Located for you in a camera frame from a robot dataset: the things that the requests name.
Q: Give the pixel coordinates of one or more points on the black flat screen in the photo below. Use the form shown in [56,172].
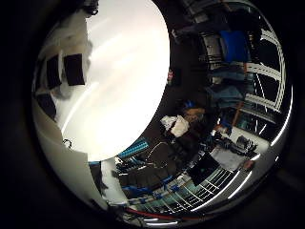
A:
[203,168]

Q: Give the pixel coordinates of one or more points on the blue plastic chair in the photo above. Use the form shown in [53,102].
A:
[235,46]

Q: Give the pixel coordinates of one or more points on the person in blue clothes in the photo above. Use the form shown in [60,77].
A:
[225,93]

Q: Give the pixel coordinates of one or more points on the blue striped panel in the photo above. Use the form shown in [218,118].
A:
[135,148]

